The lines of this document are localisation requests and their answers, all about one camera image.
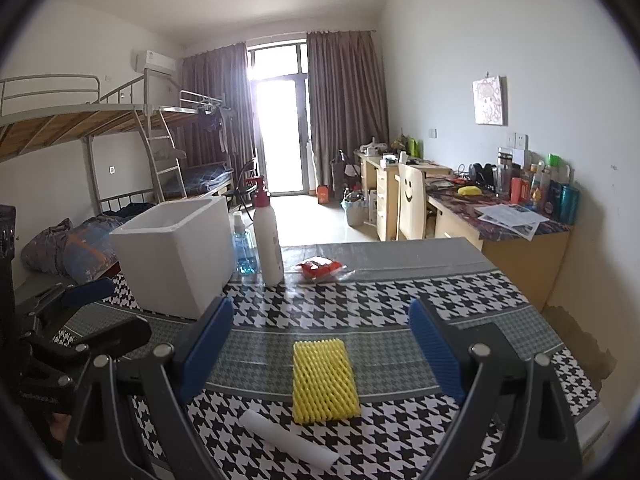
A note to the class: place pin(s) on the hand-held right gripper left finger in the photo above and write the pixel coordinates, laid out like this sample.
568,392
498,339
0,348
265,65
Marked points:
207,345

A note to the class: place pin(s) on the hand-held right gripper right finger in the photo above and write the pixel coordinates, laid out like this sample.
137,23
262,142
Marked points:
437,355

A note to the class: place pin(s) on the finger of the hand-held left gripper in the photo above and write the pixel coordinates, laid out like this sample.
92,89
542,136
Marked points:
87,291
115,337

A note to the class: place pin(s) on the white foam box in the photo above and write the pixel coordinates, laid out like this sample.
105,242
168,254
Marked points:
170,265

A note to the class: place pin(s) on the yellow foam net sleeve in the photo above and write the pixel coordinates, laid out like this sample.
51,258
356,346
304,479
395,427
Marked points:
325,380

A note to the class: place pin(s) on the person's left hand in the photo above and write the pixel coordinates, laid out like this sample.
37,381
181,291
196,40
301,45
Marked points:
60,430

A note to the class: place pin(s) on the blue quilt with orange stripes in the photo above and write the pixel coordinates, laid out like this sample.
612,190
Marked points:
92,255

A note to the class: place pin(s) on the grey purple cloth bundle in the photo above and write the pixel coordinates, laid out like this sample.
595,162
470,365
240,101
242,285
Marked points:
45,250

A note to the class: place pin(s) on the houndstooth tablecloth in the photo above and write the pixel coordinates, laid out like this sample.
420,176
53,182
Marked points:
390,300

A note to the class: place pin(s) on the blue liquid pump bottle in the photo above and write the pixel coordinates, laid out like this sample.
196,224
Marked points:
245,255

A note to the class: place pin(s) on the white spray bottle red nozzle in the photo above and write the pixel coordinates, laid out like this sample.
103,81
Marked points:
267,240

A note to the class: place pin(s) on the wooden desk with patterned cover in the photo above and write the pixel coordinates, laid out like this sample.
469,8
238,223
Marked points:
520,265

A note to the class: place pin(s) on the white foam roll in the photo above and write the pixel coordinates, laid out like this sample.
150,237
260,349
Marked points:
287,440

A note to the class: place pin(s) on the red packet in clear bag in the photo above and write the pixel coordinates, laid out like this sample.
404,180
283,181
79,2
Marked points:
320,267

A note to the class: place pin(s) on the wooden chair with smiley face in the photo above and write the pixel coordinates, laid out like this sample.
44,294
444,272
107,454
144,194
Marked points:
412,205

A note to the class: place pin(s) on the printed paper sheets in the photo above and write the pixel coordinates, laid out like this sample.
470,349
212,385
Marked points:
510,217

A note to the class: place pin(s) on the blue checked bedding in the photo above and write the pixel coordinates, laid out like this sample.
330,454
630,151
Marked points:
200,175

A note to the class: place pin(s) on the white bucket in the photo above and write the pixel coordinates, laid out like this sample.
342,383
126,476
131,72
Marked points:
354,215

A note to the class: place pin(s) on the black folding chair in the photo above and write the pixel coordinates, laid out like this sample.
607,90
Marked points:
245,185

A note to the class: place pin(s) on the wooden desk with drawers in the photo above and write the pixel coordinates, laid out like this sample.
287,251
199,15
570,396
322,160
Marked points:
382,200

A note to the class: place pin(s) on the yellow object on desk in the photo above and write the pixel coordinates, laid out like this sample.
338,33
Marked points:
469,191

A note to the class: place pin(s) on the grey metal bunk bed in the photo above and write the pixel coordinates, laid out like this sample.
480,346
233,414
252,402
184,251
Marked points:
60,125
200,102

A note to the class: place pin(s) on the black headphones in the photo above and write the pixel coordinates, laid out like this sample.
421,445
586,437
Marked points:
480,175

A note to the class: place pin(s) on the orange red bottle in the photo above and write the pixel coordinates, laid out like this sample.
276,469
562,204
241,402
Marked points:
526,191

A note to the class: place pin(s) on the red orange box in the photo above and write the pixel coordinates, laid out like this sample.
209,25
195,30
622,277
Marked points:
325,195

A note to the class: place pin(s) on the grey thermos bottle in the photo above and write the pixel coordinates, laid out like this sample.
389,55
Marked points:
505,175

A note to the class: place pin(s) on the dark blue bottle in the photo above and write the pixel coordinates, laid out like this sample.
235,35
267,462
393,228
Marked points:
553,200

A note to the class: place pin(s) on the teal bottle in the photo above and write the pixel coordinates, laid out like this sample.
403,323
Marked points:
569,205

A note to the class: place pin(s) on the black bag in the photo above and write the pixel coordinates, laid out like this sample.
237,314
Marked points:
342,172

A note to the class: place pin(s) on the green bag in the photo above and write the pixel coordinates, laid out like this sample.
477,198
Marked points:
415,147

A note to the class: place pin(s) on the dark hanging clothes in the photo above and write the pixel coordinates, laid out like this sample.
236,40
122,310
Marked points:
212,117

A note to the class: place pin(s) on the brown curtain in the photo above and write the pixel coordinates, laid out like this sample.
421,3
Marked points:
215,110
347,105

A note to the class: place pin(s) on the green capped bottle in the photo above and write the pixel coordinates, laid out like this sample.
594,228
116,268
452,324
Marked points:
555,165

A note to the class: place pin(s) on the glass balcony door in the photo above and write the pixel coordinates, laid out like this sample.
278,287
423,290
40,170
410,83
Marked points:
280,125

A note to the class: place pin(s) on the white air conditioner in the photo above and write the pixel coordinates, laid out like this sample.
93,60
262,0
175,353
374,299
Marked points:
154,61

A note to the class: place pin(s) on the white double wall socket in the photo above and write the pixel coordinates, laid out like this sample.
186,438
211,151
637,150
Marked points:
517,142

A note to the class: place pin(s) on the wall poster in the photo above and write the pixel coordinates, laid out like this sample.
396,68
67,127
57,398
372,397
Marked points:
489,101

